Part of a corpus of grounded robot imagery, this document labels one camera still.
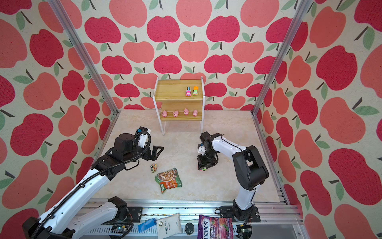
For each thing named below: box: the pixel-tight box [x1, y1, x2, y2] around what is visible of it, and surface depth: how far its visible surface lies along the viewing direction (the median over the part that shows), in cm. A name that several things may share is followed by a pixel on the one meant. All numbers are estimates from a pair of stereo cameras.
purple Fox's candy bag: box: [197, 214, 234, 239], surface depth 70 cm
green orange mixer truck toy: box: [192, 86, 199, 97], surface depth 85 cm
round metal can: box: [184, 222, 195, 236], surface depth 64 cm
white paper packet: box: [156, 212, 182, 239], surface depth 72 cm
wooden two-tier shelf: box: [152, 76, 206, 136], surface depth 93 cm
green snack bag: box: [154, 167, 183, 195], surface depth 86 cm
